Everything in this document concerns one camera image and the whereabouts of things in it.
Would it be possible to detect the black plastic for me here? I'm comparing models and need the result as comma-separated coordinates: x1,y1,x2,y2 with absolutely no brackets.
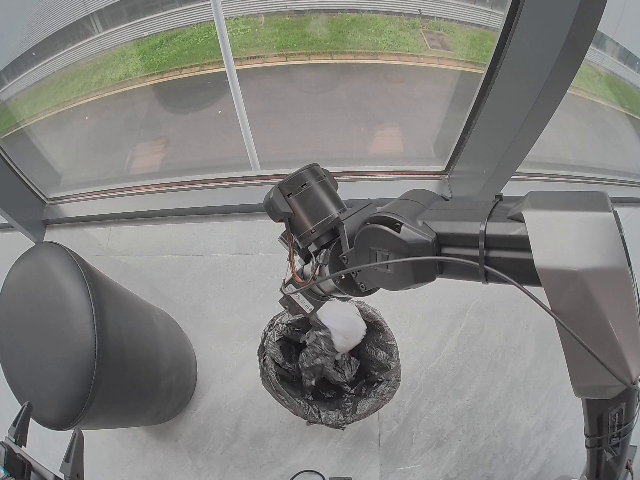
298,328,362,390

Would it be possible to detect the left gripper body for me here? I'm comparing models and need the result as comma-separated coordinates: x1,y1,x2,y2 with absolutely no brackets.
0,440,62,480

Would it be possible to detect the black plastic bag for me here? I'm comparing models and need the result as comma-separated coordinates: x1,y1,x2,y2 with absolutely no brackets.
257,302,402,432

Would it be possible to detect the dark grey round chair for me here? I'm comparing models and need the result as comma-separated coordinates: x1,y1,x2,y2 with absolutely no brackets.
0,241,199,432

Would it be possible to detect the clear printed wrapper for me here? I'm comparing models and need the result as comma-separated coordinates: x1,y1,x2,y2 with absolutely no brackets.
312,304,369,360

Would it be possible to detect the window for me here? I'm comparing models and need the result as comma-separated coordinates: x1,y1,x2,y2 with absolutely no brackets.
0,0,640,244

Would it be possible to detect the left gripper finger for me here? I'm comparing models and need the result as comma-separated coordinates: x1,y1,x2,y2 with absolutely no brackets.
58,427,85,480
10,401,34,447

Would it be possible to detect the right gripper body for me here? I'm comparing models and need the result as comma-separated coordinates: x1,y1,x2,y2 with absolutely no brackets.
277,274,351,320

